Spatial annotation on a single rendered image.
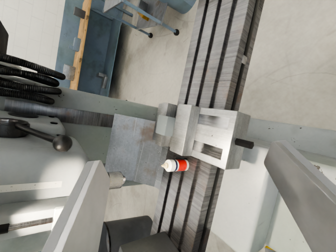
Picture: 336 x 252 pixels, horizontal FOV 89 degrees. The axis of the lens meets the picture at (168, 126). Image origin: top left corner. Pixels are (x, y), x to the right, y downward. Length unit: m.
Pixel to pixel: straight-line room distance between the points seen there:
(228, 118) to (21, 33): 4.55
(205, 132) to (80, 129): 0.55
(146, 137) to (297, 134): 0.88
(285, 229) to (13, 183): 0.71
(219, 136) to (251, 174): 0.18
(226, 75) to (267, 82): 1.04
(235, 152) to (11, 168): 0.45
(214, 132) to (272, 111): 1.09
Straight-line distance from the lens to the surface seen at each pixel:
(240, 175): 0.61
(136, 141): 0.87
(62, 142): 0.34
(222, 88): 0.58
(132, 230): 2.49
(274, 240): 0.75
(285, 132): 1.28
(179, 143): 0.51
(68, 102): 0.82
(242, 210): 0.63
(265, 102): 1.57
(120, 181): 0.51
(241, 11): 0.66
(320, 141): 1.23
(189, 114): 0.49
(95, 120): 0.84
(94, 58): 4.82
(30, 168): 0.38
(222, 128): 0.47
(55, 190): 0.39
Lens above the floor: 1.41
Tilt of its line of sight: 38 degrees down
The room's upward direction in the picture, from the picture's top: 82 degrees counter-clockwise
